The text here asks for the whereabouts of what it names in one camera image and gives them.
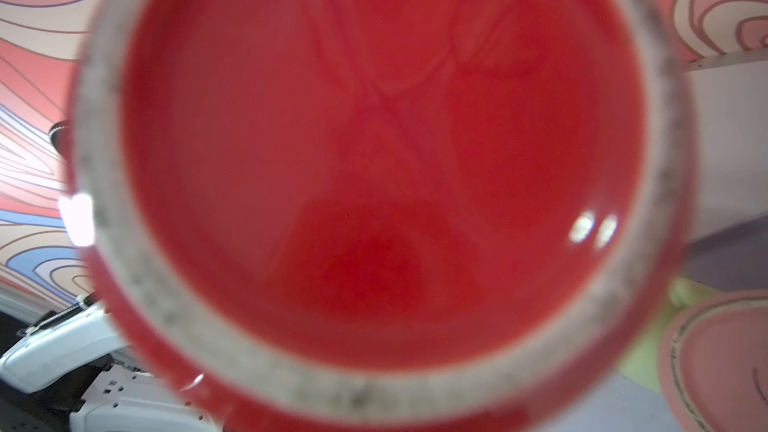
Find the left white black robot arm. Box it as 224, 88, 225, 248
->
1, 295, 223, 431

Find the pink patterned mug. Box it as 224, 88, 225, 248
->
657, 290, 767, 432

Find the red mug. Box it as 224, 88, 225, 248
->
68, 0, 695, 431

